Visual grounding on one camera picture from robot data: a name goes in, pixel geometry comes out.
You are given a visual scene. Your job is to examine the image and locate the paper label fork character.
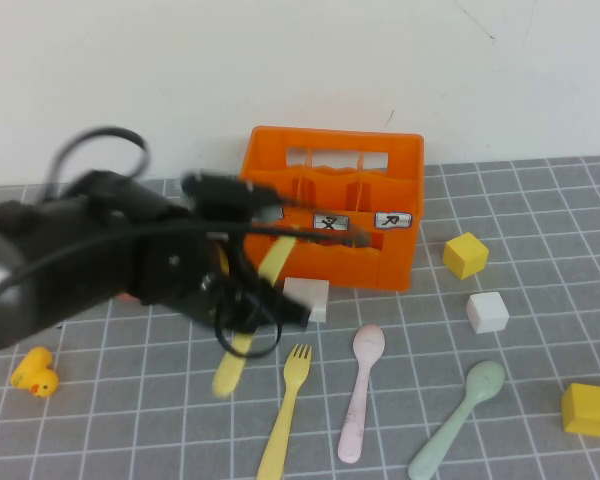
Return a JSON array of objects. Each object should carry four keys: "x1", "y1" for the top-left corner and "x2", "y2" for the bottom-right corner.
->
[{"x1": 312, "y1": 213, "x2": 350, "y2": 232}]

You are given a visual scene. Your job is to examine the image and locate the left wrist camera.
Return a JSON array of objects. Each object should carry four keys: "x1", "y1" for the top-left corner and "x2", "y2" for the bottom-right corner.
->
[{"x1": 179, "y1": 171, "x2": 281, "y2": 224}]

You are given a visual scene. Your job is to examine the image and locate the white cube block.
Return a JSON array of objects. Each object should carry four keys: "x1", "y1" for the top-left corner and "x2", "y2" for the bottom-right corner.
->
[{"x1": 465, "y1": 291, "x2": 510, "y2": 335}]

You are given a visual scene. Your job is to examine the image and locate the orange plastic cutlery holder crate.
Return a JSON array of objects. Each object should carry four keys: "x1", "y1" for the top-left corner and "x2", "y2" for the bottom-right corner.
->
[{"x1": 237, "y1": 125, "x2": 426, "y2": 293}]

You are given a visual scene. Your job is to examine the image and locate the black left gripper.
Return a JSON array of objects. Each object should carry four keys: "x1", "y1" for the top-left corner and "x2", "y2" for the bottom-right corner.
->
[{"x1": 139, "y1": 232, "x2": 311, "y2": 331}]

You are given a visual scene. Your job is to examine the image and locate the grey grid tablecloth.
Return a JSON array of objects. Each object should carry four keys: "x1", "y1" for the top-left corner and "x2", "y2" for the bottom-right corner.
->
[{"x1": 0, "y1": 155, "x2": 600, "y2": 480}]

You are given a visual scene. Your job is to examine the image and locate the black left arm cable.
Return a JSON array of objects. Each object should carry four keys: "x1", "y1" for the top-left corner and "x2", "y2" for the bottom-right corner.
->
[{"x1": 9, "y1": 127, "x2": 374, "y2": 360}]

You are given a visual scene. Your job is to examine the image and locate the yellow plastic knife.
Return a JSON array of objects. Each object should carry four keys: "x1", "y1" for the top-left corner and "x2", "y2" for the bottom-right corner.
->
[{"x1": 212, "y1": 236, "x2": 297, "y2": 400}]

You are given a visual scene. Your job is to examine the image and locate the paper label knife character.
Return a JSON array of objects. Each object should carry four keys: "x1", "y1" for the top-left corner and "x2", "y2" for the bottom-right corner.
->
[{"x1": 374, "y1": 211, "x2": 413, "y2": 230}]

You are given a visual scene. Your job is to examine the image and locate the yellow rubber duck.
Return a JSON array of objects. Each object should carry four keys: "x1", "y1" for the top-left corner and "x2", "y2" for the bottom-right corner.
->
[{"x1": 10, "y1": 346, "x2": 60, "y2": 399}]

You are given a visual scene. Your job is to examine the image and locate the green plastic spoon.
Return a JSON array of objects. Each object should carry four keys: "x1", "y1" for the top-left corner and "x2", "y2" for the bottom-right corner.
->
[{"x1": 407, "y1": 360, "x2": 507, "y2": 480}]

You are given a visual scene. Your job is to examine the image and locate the yellow cube block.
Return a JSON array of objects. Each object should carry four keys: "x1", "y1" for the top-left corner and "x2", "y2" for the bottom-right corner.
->
[
  {"x1": 560, "y1": 382, "x2": 600, "y2": 439},
  {"x1": 441, "y1": 232, "x2": 490, "y2": 281}
]

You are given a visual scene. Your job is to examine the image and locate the pink plastic spoon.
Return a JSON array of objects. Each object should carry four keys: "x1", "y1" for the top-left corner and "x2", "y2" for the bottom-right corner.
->
[{"x1": 337, "y1": 323, "x2": 386, "y2": 464}]

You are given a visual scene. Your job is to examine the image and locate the white power adapter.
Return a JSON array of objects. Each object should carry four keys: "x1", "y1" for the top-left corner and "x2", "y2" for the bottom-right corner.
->
[{"x1": 283, "y1": 277, "x2": 330, "y2": 324}]

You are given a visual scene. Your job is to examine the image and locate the yellow plastic fork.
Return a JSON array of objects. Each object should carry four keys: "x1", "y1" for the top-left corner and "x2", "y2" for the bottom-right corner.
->
[{"x1": 256, "y1": 343, "x2": 313, "y2": 480}]

